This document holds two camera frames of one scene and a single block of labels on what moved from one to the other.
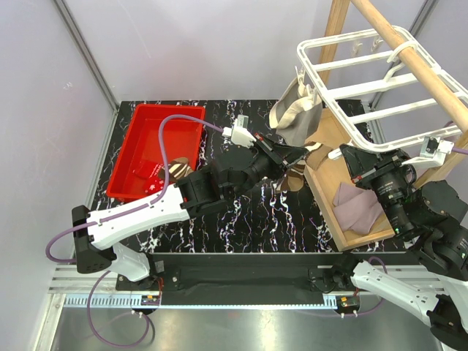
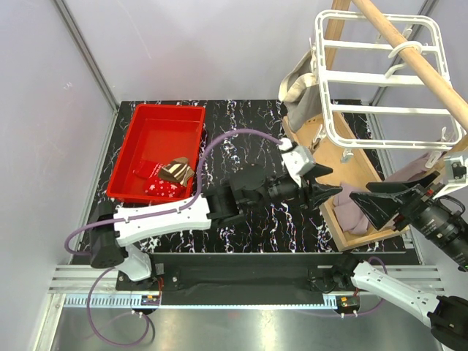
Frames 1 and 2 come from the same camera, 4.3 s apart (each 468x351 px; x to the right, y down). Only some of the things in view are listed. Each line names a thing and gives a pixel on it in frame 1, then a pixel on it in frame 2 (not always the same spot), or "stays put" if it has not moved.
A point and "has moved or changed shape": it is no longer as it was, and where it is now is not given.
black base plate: x=255 y=275 stays put
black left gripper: x=279 y=155 to x=317 y=192
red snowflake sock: x=149 y=170 stays put
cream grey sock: x=295 y=113 to x=300 y=91
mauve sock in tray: x=355 y=209 stays put
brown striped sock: x=179 y=167 stays put
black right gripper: x=360 y=162 to x=379 y=205
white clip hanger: x=382 y=88 has moved or changed shape
